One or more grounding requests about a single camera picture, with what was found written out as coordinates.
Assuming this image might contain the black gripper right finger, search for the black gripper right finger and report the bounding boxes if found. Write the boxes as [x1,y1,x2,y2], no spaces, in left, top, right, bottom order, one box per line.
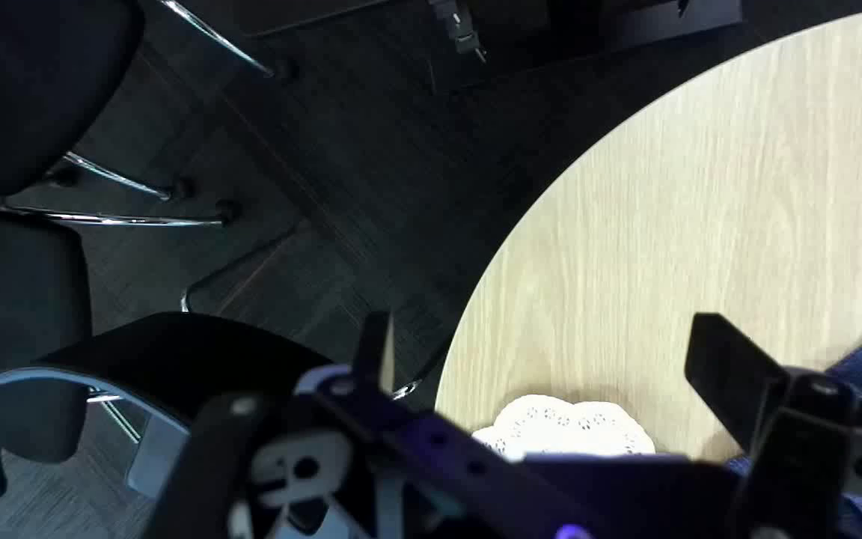
[682,313,862,539]

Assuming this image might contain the grey cable plug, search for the grey cable plug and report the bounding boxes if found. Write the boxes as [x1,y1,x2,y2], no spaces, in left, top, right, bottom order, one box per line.
[428,0,490,67]

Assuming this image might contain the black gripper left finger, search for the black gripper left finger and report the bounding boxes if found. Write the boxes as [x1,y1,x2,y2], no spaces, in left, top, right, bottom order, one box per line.
[323,310,478,473]

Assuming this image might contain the white crumpled tissue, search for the white crumpled tissue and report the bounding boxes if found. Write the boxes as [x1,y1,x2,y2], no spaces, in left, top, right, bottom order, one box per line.
[471,394,660,465]

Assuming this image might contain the black chair chrome legs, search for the black chair chrome legs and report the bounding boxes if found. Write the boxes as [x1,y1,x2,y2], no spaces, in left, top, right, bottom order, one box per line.
[0,0,293,235]

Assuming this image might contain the black office chair grey armrests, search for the black office chair grey armrests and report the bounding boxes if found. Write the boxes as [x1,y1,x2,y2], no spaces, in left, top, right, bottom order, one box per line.
[0,212,338,503]

